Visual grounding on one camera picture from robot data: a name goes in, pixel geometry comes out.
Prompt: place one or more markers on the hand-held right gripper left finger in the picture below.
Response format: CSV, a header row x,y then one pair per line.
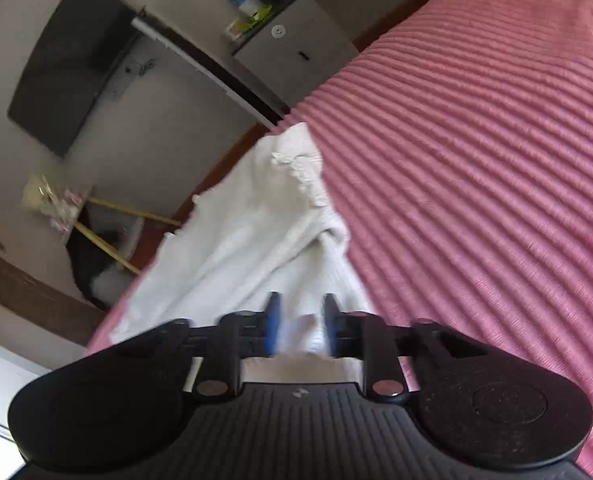
x,y
272,321

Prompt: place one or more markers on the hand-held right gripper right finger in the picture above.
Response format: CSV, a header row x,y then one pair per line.
x,y
331,322

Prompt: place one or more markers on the white knit sweater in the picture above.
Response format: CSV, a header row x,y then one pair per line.
x,y
256,240

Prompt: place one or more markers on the yellow-legged side table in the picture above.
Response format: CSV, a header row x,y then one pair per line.
x,y
121,240

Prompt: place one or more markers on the pink ribbed blanket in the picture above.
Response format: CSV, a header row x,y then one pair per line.
x,y
466,150

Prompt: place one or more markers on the table decoration with flowers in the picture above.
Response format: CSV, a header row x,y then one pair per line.
x,y
51,200

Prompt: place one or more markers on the white desk with drawers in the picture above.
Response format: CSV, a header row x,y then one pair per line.
x,y
206,65

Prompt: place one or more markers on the grey bedside cabinet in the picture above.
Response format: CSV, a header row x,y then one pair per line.
x,y
296,55

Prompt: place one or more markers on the green packet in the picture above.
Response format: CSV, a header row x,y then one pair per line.
x,y
250,21

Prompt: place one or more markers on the black wall television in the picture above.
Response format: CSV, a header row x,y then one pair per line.
x,y
66,70

